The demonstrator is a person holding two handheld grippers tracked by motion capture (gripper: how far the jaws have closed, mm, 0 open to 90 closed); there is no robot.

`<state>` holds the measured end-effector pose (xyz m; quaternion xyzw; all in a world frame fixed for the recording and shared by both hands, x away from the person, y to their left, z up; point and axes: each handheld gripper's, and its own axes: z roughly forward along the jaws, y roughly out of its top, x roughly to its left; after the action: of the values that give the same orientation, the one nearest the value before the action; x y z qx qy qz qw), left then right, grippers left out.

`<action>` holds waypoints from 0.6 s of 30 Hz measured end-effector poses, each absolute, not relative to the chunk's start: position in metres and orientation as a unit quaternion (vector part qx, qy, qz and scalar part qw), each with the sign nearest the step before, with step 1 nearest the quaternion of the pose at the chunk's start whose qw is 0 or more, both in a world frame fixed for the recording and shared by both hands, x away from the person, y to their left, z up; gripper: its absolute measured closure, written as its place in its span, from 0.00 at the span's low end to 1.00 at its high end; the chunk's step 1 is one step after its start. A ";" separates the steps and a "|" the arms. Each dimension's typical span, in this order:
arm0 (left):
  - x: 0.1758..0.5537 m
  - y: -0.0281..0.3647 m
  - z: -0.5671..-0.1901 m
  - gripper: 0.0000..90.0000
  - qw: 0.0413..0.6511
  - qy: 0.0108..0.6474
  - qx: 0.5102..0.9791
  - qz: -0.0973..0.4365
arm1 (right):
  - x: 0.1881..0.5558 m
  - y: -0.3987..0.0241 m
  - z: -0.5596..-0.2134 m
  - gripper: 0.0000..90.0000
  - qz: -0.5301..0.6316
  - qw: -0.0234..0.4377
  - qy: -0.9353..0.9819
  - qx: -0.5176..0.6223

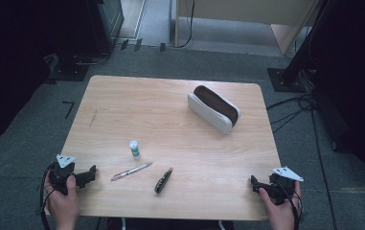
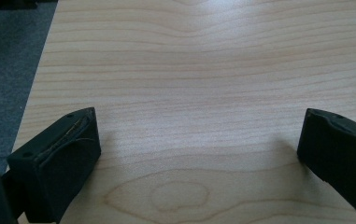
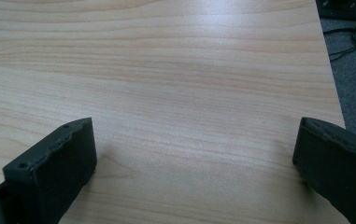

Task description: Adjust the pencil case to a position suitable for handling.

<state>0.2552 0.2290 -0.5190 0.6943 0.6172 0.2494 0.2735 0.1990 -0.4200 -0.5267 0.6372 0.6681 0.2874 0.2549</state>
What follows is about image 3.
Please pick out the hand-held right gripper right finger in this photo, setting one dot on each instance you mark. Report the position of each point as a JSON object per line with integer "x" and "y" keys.
{"x": 340, "y": 168}

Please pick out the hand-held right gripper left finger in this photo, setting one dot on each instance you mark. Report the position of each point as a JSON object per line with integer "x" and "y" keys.
{"x": 54, "y": 174}

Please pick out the black metal stand base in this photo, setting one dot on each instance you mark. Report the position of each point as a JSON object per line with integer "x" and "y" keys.
{"x": 340, "y": 8}

